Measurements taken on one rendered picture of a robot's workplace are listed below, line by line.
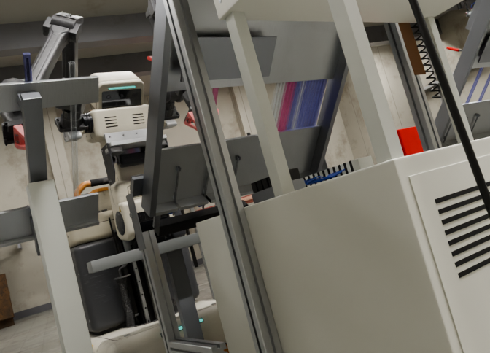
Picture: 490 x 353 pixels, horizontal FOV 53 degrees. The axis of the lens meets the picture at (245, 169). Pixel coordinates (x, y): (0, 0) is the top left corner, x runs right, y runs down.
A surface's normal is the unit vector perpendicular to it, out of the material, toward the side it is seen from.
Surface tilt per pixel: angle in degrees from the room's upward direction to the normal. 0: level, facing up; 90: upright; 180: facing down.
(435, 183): 90
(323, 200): 90
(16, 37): 90
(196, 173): 132
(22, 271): 90
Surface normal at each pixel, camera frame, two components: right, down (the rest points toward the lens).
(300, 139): 0.56, 0.47
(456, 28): -0.90, 0.20
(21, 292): 0.36, -0.20
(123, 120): 0.54, -0.09
